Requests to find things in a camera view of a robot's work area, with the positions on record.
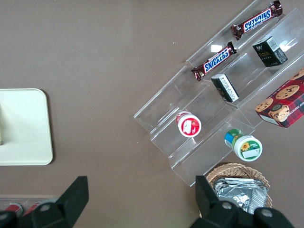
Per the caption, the brown Snickers bar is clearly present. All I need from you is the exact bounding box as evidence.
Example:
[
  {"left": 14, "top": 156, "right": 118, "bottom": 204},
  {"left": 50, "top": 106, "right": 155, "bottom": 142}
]
[
  {"left": 230, "top": 0, "right": 284, "bottom": 41},
  {"left": 191, "top": 41, "right": 238, "bottom": 82}
]

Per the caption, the clear acrylic bottle rack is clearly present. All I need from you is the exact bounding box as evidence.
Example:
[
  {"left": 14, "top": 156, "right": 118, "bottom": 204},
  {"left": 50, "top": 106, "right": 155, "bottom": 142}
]
[{"left": 0, "top": 194, "right": 57, "bottom": 214}]

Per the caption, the clear acrylic stepped display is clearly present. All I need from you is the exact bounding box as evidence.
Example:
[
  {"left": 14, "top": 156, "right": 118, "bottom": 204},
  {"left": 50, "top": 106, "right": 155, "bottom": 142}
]
[{"left": 133, "top": 0, "right": 304, "bottom": 187}]

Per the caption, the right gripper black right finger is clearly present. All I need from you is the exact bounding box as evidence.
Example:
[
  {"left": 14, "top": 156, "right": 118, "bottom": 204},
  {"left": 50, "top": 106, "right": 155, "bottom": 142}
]
[{"left": 190, "top": 175, "right": 297, "bottom": 228}]

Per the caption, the red cola bottle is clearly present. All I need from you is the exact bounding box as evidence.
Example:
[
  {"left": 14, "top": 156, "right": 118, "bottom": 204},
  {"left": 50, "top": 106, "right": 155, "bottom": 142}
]
[
  {"left": 22, "top": 201, "right": 46, "bottom": 216},
  {"left": 4, "top": 203, "right": 23, "bottom": 214}
]

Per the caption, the green lid jar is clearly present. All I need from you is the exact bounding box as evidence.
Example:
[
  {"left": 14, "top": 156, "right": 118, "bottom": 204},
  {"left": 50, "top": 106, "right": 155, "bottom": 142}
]
[{"left": 224, "top": 129, "right": 263, "bottom": 162}]

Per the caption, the small black box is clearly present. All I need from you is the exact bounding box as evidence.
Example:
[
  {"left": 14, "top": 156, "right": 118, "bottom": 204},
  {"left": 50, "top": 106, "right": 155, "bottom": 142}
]
[
  {"left": 210, "top": 73, "right": 240, "bottom": 103},
  {"left": 252, "top": 36, "right": 289, "bottom": 68}
]

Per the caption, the red lid jar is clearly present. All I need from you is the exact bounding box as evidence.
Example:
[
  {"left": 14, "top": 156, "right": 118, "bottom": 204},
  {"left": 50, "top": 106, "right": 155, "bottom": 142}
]
[{"left": 176, "top": 111, "right": 202, "bottom": 138}]

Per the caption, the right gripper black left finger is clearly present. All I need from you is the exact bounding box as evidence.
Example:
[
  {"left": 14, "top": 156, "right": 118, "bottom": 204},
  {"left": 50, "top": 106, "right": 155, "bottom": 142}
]
[{"left": 0, "top": 176, "right": 89, "bottom": 228}]

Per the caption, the silver foil pack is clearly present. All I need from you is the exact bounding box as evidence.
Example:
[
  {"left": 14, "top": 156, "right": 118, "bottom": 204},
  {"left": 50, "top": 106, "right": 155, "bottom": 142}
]
[
  {"left": 211, "top": 177, "right": 268, "bottom": 188},
  {"left": 213, "top": 182, "right": 267, "bottom": 214}
]

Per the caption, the beige plastic tray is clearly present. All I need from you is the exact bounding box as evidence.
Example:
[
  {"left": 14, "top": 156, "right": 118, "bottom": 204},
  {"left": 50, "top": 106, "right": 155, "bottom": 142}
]
[{"left": 0, "top": 88, "right": 53, "bottom": 166}]

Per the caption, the light tan wicker basket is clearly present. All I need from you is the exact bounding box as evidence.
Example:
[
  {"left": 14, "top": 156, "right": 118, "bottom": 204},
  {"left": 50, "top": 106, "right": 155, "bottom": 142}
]
[{"left": 205, "top": 162, "right": 273, "bottom": 209}]

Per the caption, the red plaid cookie box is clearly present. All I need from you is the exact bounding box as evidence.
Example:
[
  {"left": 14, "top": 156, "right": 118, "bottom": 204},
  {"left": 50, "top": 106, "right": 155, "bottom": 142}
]
[{"left": 254, "top": 67, "right": 304, "bottom": 128}]

